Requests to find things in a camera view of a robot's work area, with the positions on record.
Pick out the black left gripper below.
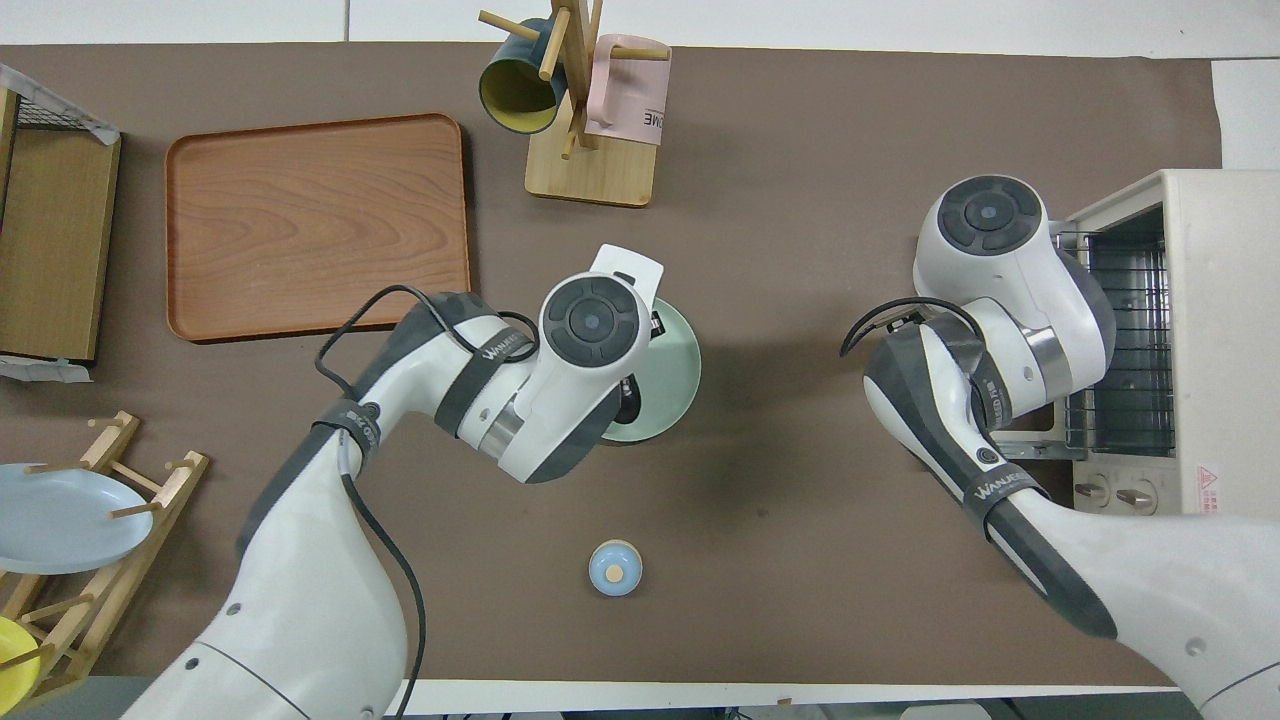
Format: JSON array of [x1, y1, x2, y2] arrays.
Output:
[[612, 310, 669, 423]]

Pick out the sage green plate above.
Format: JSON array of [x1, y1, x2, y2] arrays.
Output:
[[598, 297, 703, 445]]

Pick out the glass oven door with handle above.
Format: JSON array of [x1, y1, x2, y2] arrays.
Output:
[[990, 405, 1086, 463]]

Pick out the white toaster oven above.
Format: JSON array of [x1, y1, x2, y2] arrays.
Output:
[[1040, 168, 1280, 521]]

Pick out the wooden mug tree stand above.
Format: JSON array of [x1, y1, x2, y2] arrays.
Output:
[[478, 0, 673, 209]]

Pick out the pink mug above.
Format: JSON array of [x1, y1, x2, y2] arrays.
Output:
[[585, 33, 673, 147]]

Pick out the brown table mat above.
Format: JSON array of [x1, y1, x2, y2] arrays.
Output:
[[0, 42, 1226, 691]]

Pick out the dark blue mug yellow inside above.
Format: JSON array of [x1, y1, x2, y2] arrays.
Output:
[[478, 18, 569, 136]]

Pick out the brown wooden tray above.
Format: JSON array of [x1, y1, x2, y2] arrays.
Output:
[[165, 112, 473, 344]]

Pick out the wooden plate rack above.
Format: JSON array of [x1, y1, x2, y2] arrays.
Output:
[[0, 410, 211, 711]]

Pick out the light blue plate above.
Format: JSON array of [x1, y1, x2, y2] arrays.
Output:
[[0, 463, 156, 575]]

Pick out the white plastic wrap piece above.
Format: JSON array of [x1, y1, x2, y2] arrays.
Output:
[[0, 355, 93, 384]]

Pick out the wooden shelf unit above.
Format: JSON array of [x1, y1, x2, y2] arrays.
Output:
[[0, 85, 123, 363]]

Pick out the yellow plate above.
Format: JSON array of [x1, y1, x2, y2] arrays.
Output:
[[0, 615, 43, 706]]

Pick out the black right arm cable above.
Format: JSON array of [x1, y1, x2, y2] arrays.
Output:
[[840, 297, 986, 358]]

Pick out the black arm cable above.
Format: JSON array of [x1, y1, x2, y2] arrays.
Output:
[[840, 297, 986, 358], [315, 285, 546, 720]]

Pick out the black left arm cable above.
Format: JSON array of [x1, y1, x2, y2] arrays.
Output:
[[315, 285, 546, 720]]

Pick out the plastic wrapped wire panel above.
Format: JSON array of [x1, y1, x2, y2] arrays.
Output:
[[0, 62, 123, 146]]

